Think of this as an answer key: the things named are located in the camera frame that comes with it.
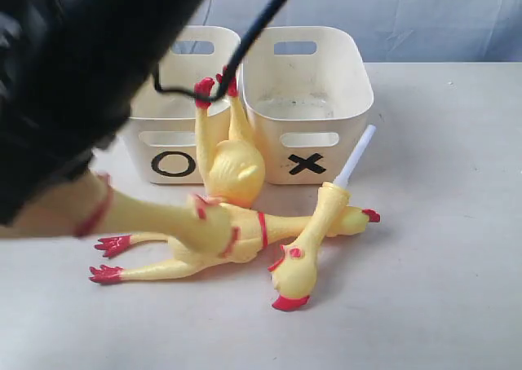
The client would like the yellow rubber chicken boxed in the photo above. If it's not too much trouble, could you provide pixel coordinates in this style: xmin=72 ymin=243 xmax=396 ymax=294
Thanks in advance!
xmin=1 ymin=171 xmax=238 ymax=257
xmin=88 ymin=205 xmax=382 ymax=285

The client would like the grey backdrop cloth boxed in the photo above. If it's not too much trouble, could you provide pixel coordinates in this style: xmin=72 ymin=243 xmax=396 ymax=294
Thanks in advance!
xmin=179 ymin=0 xmax=522 ymax=64

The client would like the cream bin marked O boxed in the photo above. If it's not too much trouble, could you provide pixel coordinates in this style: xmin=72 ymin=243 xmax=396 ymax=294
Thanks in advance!
xmin=122 ymin=25 xmax=240 ymax=184

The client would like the headless yellow rubber chicken body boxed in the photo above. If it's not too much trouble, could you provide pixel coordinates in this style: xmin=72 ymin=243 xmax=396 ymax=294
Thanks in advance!
xmin=195 ymin=77 xmax=266 ymax=208

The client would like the yellow rubber chicken front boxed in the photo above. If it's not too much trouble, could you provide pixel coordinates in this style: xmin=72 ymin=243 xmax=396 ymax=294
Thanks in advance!
xmin=1 ymin=171 xmax=238 ymax=257

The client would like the broken chicken head with tube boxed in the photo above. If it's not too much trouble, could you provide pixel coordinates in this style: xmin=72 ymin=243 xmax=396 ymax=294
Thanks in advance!
xmin=268 ymin=125 xmax=376 ymax=311

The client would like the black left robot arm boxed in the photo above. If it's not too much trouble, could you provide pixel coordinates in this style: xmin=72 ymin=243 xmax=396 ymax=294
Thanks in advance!
xmin=1 ymin=0 xmax=203 ymax=225

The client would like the cream bin marked X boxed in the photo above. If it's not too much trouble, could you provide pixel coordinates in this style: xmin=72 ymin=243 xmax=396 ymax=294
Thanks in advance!
xmin=241 ymin=26 xmax=374 ymax=185

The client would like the black cable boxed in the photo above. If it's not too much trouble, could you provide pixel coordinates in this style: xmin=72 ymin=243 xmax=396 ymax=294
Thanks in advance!
xmin=152 ymin=0 xmax=307 ymax=104

